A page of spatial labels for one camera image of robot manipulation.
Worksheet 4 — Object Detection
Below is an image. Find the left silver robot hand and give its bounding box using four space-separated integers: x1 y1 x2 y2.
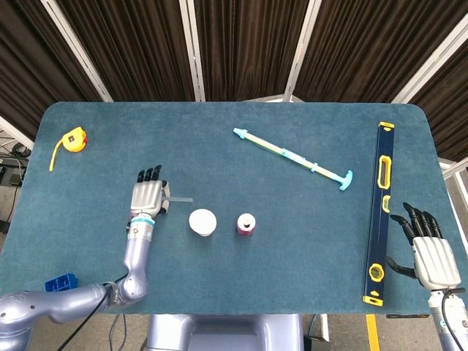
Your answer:
129 165 171 218

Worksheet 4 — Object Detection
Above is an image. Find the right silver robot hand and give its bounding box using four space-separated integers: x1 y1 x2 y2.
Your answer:
385 202 462 288

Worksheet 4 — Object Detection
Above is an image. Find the white paper cup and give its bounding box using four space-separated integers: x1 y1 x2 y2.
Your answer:
188 208 218 238

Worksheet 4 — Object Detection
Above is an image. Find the blue and yellow spirit level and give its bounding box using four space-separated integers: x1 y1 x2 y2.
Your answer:
362 121 396 306

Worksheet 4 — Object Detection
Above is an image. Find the blue table cloth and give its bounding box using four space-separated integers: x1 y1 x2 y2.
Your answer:
0 101 468 316

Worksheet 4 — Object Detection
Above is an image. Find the yellow tape measure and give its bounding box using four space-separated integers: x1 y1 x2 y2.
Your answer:
49 126 88 173

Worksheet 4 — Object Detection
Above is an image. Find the red soda can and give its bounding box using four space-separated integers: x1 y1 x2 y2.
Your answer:
236 213 257 238

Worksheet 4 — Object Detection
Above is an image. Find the blue plastic crate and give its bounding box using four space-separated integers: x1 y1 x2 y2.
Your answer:
44 273 80 293

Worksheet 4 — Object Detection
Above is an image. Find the green and cyan water pump toy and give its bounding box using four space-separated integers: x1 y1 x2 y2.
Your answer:
233 127 355 192

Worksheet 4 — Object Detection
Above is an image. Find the silver robot torso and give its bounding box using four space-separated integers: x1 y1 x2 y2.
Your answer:
146 314 304 351

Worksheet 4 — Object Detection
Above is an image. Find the dark brown curtain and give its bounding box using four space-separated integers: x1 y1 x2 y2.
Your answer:
0 0 468 162

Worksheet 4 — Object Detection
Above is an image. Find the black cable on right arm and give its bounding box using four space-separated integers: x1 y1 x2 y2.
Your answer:
440 287 466 351

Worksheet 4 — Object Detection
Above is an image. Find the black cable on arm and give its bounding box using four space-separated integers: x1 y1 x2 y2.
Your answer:
58 277 127 351
440 287 466 351

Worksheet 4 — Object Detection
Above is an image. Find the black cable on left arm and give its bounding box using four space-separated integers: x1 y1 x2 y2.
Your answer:
58 277 127 351

